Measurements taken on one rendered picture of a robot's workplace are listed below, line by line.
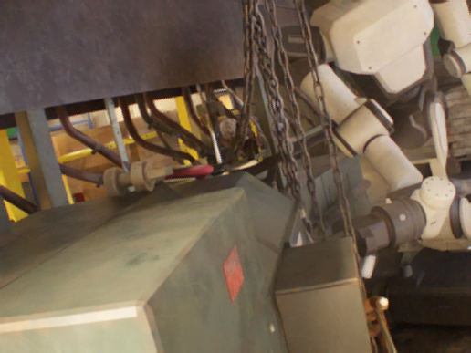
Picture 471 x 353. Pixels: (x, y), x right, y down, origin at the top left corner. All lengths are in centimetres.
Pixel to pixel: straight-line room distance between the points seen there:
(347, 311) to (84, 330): 30
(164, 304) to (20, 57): 86
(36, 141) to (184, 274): 79
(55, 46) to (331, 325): 83
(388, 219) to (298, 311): 51
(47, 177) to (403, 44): 88
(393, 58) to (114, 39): 69
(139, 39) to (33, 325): 111
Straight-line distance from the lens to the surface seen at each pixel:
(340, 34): 122
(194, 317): 26
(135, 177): 53
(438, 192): 100
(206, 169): 74
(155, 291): 22
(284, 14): 214
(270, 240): 57
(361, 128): 113
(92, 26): 119
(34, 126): 102
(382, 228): 93
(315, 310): 48
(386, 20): 124
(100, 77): 116
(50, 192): 102
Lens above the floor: 94
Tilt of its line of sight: 7 degrees down
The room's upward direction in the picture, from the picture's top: 14 degrees counter-clockwise
